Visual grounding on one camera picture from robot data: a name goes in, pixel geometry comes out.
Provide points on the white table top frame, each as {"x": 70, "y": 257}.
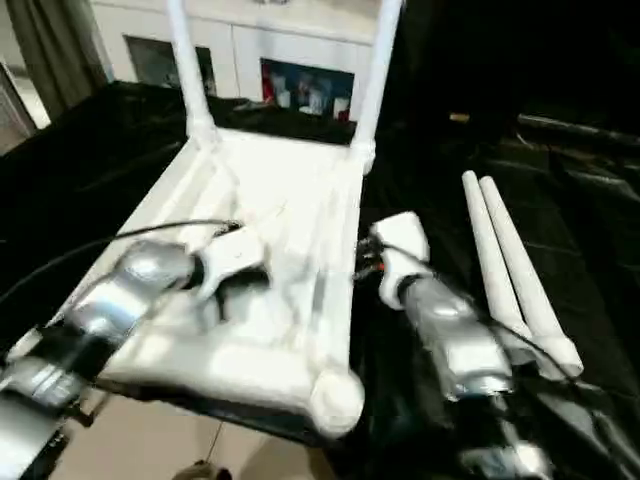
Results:
{"x": 290, "y": 220}

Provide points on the white plastic table leg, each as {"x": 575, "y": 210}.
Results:
{"x": 525, "y": 270}
{"x": 190, "y": 60}
{"x": 375, "y": 70}
{"x": 490, "y": 250}

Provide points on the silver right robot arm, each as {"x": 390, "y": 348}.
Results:
{"x": 460, "y": 350}

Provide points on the small yellow label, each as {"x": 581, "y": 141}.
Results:
{"x": 459, "y": 117}

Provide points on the black work mat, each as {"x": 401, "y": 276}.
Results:
{"x": 80, "y": 170}

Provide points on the white glass-door cabinet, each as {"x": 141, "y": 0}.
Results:
{"x": 240, "y": 40}

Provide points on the grey curtain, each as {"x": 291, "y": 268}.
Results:
{"x": 50, "y": 50}

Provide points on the black metal rail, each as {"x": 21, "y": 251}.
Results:
{"x": 580, "y": 125}

